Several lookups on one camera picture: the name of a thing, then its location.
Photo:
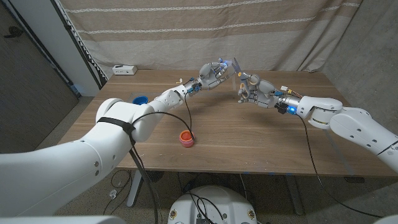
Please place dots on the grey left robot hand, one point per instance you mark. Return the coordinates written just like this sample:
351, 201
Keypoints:
213, 77

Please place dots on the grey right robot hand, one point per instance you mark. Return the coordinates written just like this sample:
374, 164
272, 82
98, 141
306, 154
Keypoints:
264, 95

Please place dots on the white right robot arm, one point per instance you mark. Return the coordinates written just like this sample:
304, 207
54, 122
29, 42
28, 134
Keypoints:
348, 124

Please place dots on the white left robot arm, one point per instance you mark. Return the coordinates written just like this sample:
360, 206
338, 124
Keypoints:
62, 168

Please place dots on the white domed robot base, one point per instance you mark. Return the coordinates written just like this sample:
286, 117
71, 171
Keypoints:
224, 202

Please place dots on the beige striped curtain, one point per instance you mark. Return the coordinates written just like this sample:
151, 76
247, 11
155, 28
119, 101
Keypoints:
202, 31

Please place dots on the orange plastic cup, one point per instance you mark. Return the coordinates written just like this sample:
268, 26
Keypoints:
185, 135

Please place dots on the pink plastic cup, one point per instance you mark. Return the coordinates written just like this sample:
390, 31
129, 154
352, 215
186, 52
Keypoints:
186, 144

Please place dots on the white power strip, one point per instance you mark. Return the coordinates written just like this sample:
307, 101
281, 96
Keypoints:
124, 70

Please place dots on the grey table leg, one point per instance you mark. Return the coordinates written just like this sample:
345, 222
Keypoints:
293, 196

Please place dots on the black round floor object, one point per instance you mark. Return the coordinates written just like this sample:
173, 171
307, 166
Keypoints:
155, 176

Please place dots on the white table leg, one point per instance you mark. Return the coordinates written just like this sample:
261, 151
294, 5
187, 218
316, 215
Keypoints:
134, 189

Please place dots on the white floor plug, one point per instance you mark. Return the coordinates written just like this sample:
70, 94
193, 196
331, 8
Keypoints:
113, 194

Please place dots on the black curtain stand pole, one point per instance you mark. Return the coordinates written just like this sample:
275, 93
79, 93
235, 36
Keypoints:
67, 27

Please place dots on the dark textured door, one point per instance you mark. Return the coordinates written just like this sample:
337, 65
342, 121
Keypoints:
28, 93

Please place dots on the white robot torso edge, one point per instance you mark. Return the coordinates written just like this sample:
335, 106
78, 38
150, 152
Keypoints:
62, 220

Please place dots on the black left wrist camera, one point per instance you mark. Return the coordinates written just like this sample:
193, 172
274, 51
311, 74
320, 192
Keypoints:
196, 88

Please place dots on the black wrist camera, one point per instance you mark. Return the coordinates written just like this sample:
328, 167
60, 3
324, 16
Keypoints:
283, 108
196, 88

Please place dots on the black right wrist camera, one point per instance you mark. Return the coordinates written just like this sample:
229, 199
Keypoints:
283, 108

